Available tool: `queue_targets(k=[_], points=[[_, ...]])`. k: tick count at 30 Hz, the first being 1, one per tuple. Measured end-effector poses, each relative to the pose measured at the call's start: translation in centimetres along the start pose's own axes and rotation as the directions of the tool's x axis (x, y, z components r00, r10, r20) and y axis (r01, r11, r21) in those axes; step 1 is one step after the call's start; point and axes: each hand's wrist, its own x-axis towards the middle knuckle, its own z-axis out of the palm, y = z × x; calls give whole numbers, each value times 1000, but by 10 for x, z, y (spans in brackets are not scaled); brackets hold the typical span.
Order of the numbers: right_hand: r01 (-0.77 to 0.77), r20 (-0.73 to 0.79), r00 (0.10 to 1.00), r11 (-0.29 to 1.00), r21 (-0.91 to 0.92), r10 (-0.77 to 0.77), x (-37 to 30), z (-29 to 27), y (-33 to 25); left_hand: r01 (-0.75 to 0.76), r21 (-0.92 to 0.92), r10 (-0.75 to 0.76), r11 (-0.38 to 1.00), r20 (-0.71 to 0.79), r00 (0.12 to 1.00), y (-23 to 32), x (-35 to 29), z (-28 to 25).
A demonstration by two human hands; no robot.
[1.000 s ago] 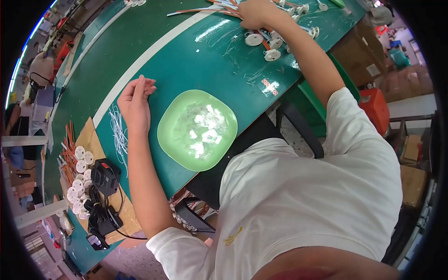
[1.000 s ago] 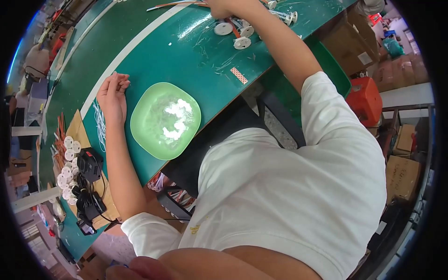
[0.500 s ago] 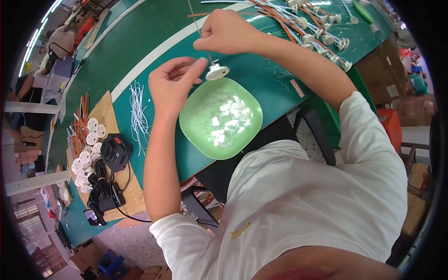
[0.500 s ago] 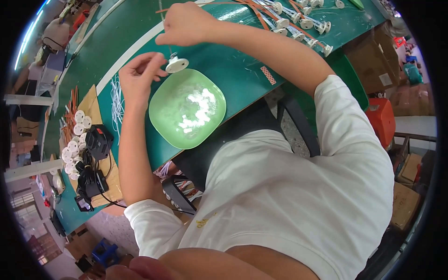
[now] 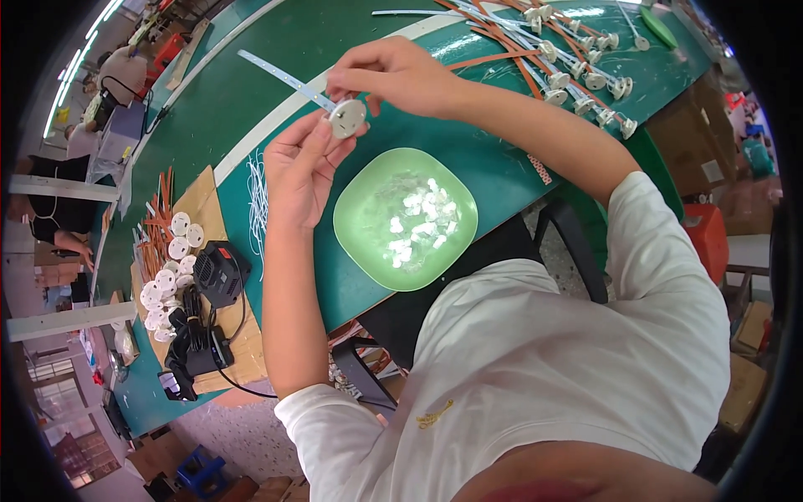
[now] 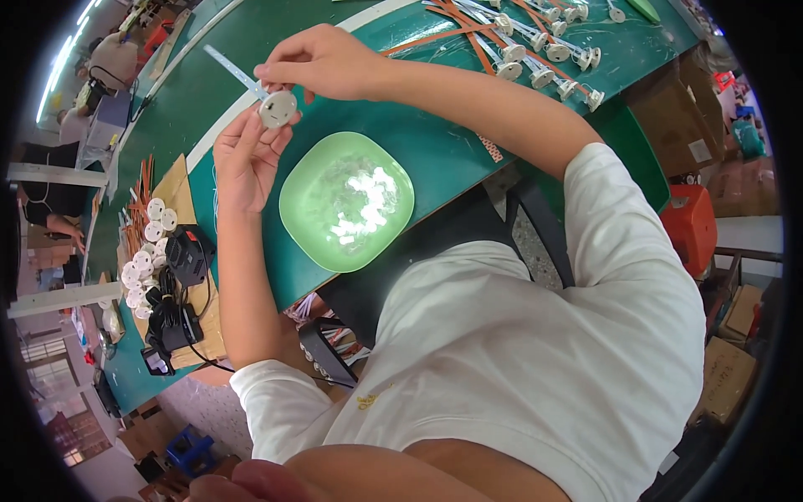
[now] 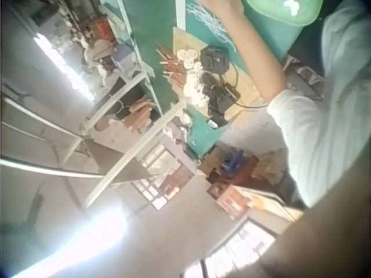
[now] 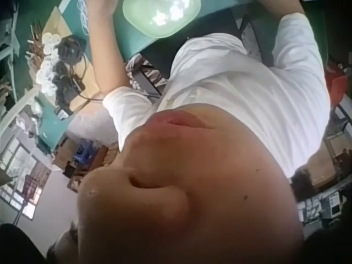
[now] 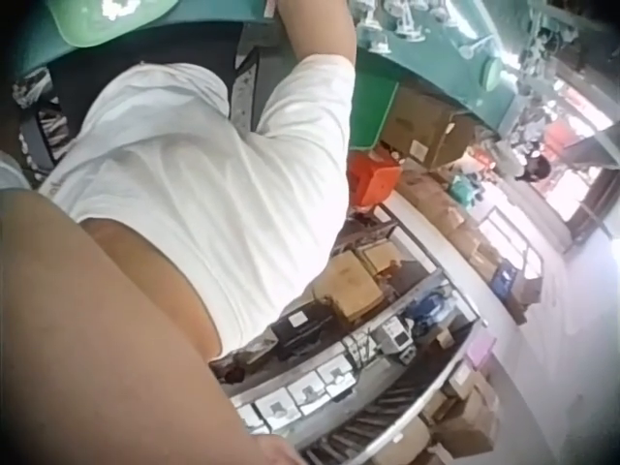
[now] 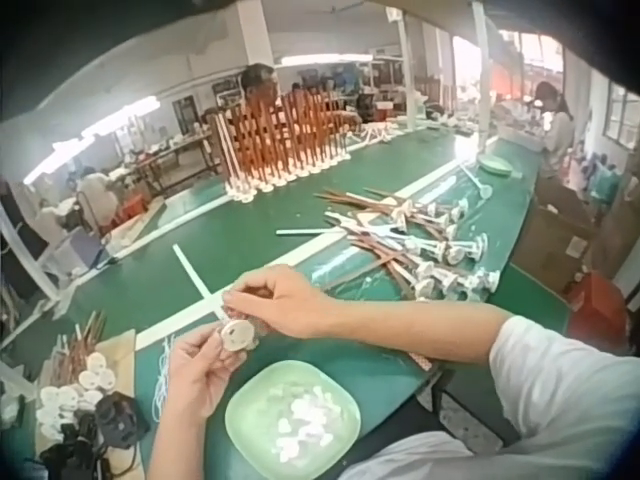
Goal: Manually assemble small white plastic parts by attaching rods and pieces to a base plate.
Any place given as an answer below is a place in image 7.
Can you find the brown cardboard boxes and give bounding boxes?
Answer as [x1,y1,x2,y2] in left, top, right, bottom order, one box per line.
[199,144,279,215]

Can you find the blue plastic stool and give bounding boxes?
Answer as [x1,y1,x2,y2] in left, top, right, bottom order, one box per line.
[221,148,245,175]

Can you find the small black box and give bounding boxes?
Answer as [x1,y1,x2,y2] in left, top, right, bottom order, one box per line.
[206,117,228,130]

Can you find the green plastic bin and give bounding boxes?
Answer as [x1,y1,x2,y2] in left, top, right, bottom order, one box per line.
[242,0,322,60]

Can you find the plywood board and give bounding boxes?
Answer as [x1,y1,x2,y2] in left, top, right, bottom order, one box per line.
[172,27,263,121]

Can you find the group of white round parts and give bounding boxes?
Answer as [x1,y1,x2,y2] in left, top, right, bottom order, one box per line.
[176,49,210,107]

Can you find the black cable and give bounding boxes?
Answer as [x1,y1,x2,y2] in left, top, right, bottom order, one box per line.
[217,65,269,109]

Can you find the green work table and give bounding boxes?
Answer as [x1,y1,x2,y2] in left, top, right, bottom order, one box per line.
[100,0,259,159]

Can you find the cluttered background workbench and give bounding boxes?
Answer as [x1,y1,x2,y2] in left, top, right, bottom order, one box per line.
[31,0,140,87]

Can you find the tangle of white wire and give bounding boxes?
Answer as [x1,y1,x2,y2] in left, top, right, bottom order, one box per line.
[187,0,237,54]

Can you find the white metal frame shelf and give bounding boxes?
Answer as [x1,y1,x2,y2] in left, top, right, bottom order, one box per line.
[0,71,189,208]

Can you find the black power adapter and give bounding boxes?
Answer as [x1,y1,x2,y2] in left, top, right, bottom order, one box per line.
[206,83,242,117]

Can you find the black hexagonal device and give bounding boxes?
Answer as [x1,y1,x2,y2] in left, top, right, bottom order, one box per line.
[201,45,230,74]

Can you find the pile of orange wooden sticks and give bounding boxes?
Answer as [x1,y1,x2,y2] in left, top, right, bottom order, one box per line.
[155,43,186,87]

